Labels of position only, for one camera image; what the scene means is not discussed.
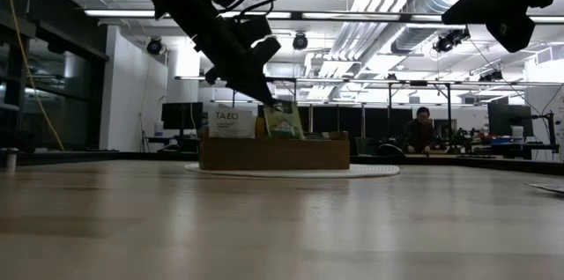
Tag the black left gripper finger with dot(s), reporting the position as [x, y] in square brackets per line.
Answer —
[260, 86]

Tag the green yellow tea bag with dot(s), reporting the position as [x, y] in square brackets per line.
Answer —
[284, 123]

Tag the brown wooden compartment box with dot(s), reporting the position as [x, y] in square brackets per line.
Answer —
[273, 154]

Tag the black computer monitor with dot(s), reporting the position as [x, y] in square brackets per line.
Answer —
[182, 115]
[504, 119]

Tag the white bottle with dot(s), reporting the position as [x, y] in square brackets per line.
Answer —
[159, 128]

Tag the ceiling light strip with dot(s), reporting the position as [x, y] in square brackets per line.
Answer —
[119, 13]

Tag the white cup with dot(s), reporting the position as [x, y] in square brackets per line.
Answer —
[517, 133]

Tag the person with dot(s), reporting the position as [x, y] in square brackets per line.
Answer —
[418, 137]

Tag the white round woven placemat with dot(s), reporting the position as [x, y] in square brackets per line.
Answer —
[374, 171]

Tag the black office chair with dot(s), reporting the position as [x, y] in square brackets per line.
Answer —
[390, 150]

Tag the black ceiling camera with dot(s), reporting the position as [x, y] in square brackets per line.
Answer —
[449, 41]

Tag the black background rig frame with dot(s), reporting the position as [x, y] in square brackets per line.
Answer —
[448, 112]

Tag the black aluminium table frame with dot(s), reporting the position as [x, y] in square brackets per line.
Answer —
[132, 156]

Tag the grey metal post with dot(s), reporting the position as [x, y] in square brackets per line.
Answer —
[9, 161]

